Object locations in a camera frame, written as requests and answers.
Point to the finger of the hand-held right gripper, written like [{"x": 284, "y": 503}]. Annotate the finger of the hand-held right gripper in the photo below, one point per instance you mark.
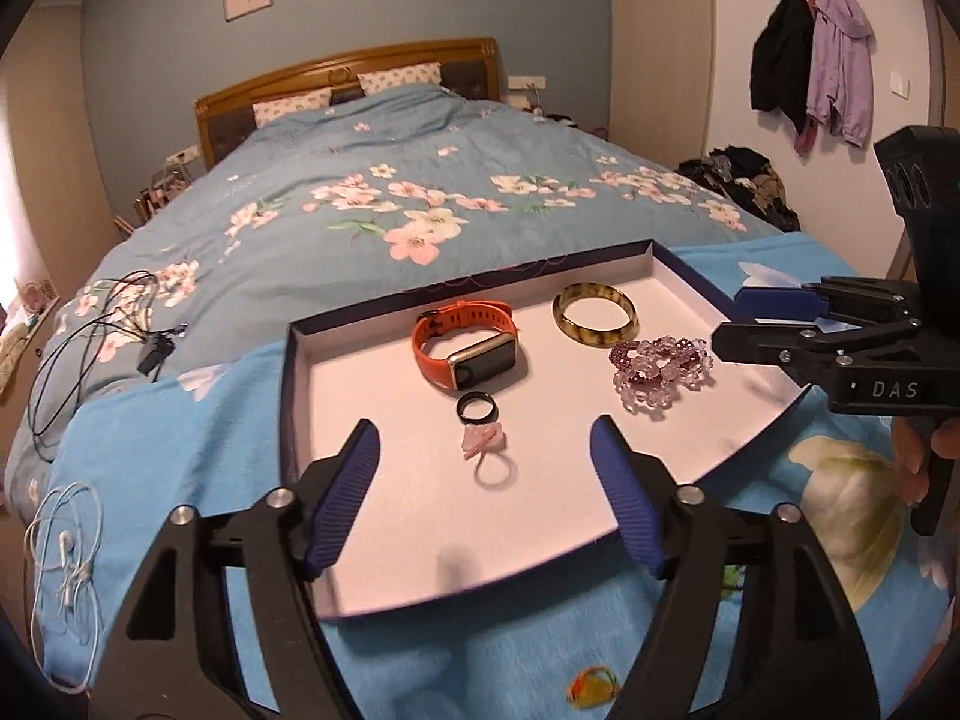
[
  {"x": 776, "y": 304},
  {"x": 757, "y": 341}
]

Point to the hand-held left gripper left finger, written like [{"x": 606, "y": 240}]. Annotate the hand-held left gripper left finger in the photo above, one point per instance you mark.
[{"x": 345, "y": 495}]

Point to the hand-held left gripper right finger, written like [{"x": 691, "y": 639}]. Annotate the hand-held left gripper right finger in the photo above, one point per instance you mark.
[{"x": 630, "y": 495}]

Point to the shallow dark blue box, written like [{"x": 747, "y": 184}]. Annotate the shallow dark blue box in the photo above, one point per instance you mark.
[{"x": 487, "y": 532}]

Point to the amber bangle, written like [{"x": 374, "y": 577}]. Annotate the amber bangle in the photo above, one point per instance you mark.
[{"x": 592, "y": 337}]

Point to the orange smartwatch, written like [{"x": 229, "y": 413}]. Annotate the orange smartwatch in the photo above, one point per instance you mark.
[{"x": 480, "y": 364}]

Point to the person's right hand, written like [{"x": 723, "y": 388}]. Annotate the person's right hand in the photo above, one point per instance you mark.
[{"x": 909, "y": 457}]

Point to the pile of dark clothes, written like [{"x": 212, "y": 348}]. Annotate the pile of dark clothes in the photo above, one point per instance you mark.
[{"x": 739, "y": 184}]

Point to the purple jacket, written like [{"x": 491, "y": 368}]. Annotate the purple jacket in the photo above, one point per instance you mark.
[{"x": 840, "y": 67}]

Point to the bright blue flower blanket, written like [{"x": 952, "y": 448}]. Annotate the bright blue flower blanket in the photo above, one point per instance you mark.
[{"x": 487, "y": 652}]

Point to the black charger plug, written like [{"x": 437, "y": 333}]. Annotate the black charger plug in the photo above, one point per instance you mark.
[{"x": 154, "y": 356}]

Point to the black jacket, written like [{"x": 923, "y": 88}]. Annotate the black jacket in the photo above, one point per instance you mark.
[{"x": 780, "y": 60}]

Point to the white earphones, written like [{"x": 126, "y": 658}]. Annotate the white earphones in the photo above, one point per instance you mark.
[{"x": 66, "y": 540}]

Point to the beige built-in wardrobe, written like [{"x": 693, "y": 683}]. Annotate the beige built-in wardrobe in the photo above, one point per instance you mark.
[{"x": 660, "y": 45}]

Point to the grey blue floral duvet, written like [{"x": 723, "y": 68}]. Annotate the grey blue floral duvet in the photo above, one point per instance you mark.
[{"x": 337, "y": 165}]

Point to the bedside cosmetics clutter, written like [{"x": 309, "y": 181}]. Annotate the bedside cosmetics clutter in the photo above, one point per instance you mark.
[{"x": 157, "y": 199}]

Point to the beige clothes heap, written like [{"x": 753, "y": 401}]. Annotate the beige clothes heap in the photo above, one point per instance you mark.
[{"x": 15, "y": 352}]

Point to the small pink fan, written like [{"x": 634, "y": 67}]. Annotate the small pink fan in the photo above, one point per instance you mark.
[{"x": 34, "y": 291}]

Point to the white patterned pillow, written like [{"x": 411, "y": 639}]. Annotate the white patterned pillow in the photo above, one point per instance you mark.
[
  {"x": 292, "y": 106},
  {"x": 399, "y": 79}
]

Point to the wooden headboard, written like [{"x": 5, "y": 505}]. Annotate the wooden headboard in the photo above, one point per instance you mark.
[{"x": 337, "y": 67}]

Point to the white wall switch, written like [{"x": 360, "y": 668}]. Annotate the white wall switch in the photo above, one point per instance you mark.
[{"x": 901, "y": 83}]

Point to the white wall socket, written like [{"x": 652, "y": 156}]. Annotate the white wall socket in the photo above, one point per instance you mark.
[
  {"x": 526, "y": 82},
  {"x": 182, "y": 155}
]

